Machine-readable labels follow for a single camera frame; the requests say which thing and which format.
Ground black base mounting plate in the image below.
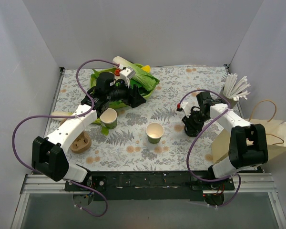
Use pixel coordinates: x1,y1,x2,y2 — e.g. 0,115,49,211
64,171,235,201

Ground floral table mat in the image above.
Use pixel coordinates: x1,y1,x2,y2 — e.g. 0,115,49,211
66,66,227,171

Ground yellow pepper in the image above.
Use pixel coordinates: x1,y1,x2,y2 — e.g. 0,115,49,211
141,65,151,73

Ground red orange pepper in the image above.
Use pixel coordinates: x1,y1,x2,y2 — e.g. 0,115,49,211
114,69,120,76

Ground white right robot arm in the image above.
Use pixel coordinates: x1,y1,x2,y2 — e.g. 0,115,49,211
177,89,268,190

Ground aluminium frame rail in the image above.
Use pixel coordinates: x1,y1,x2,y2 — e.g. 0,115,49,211
21,173,277,194

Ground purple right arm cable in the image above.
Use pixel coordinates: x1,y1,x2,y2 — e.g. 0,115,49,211
176,89,241,208

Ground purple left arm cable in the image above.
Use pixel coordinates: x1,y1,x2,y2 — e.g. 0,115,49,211
11,59,120,217

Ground napa cabbage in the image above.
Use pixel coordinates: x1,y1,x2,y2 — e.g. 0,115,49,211
112,56,160,91

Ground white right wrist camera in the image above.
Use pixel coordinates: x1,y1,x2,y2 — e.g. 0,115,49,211
176,102,192,117

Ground black plastic cup lid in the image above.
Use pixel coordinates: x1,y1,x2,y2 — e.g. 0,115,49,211
184,125,203,137

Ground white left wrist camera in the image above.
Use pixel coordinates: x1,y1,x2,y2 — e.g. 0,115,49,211
120,67,136,88

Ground brown cardboard cup carrier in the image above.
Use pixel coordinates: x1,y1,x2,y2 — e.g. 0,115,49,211
70,131,92,154

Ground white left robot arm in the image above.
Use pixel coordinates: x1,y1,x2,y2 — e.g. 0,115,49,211
31,72,146,191

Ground green paper coffee cup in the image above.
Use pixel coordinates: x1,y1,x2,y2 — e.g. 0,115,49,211
146,123,164,144

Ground green celery stalks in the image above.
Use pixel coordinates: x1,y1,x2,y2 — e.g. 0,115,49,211
51,111,109,136

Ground brown paper bag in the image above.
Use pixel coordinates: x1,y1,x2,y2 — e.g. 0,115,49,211
211,99,286,167

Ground green vegetable tray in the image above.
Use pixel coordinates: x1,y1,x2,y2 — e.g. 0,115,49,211
90,63,153,100

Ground white wrapped straws bundle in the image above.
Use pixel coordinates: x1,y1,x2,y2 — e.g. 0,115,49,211
223,73,251,101

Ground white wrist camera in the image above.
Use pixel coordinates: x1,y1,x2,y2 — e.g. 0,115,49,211
120,67,136,88
176,102,192,117

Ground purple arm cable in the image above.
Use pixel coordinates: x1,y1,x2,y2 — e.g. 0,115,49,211
11,59,120,217
176,89,241,208

